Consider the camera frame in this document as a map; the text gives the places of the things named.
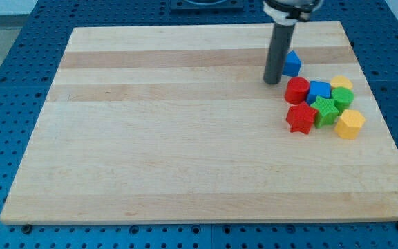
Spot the yellow hexagon block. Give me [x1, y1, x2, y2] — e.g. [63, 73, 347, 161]
[334, 109, 366, 140]

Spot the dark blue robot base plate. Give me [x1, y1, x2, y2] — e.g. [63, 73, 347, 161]
[169, 0, 244, 12]

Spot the blue cube block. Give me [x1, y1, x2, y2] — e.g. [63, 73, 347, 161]
[306, 81, 331, 105]

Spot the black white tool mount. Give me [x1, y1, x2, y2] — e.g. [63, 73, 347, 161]
[263, 0, 323, 26]

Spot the wooden board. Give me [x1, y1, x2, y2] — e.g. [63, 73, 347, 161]
[0, 21, 398, 225]

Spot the red cylinder block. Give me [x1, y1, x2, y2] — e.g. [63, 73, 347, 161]
[284, 77, 310, 104]

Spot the yellow heart block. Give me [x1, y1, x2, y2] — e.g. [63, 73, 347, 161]
[330, 75, 353, 90]

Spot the red star block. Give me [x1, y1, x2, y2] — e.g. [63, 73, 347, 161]
[285, 102, 319, 135]

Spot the green cylinder block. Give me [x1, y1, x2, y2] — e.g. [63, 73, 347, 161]
[331, 87, 354, 115]

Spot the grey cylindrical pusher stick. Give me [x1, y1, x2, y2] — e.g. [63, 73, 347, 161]
[263, 24, 295, 85]

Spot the green star block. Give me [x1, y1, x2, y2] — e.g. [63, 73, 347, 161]
[310, 96, 339, 128]

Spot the blue triangle block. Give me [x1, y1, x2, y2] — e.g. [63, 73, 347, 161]
[283, 50, 302, 77]

